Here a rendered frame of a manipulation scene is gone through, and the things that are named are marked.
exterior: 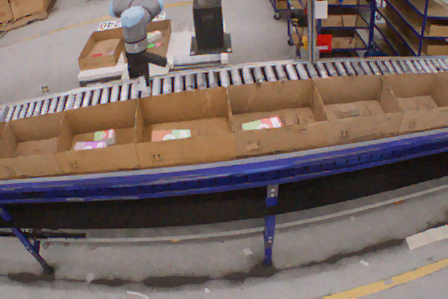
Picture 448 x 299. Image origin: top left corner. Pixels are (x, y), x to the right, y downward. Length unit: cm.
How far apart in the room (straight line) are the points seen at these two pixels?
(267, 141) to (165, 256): 115
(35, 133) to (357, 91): 166
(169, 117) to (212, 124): 20
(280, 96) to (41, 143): 123
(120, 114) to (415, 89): 153
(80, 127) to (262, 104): 88
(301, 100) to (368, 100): 38
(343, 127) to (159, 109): 81
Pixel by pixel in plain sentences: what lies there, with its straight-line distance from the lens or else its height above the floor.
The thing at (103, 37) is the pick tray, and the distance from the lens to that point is 311.
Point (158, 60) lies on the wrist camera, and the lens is 162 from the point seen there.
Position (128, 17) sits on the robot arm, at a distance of 151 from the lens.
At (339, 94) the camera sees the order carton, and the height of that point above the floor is 94.
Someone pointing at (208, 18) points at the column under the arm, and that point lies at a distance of 257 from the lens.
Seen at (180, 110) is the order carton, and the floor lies 95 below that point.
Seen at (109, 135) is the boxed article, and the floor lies 93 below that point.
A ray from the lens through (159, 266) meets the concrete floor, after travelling 255.
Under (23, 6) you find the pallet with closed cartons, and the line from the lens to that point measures 621.
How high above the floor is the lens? 220
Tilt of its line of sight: 43 degrees down
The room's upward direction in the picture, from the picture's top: 5 degrees counter-clockwise
